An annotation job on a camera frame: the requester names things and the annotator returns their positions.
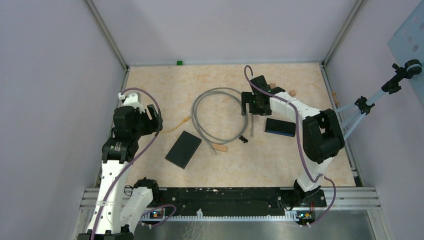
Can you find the black blue switch box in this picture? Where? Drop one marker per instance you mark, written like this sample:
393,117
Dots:
280,127

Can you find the light blue tripod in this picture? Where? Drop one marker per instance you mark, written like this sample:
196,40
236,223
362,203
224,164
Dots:
364,105

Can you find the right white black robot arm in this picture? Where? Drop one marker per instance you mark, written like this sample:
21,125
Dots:
318,133

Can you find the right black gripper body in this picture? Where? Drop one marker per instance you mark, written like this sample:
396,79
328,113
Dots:
251,98

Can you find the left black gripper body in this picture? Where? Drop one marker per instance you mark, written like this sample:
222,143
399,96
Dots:
145,126

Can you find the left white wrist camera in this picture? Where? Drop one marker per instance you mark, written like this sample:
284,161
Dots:
131,100

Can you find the black network switch box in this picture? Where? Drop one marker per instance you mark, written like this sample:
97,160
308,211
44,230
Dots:
183,149

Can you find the wooden cylinder block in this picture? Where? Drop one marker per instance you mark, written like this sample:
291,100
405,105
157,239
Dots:
220,148

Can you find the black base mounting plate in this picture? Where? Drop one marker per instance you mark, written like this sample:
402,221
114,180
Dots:
235,201

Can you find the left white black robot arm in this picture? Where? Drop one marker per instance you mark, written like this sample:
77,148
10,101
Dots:
112,218

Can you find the light blue perforated panel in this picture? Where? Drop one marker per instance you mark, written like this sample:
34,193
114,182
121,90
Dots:
407,43

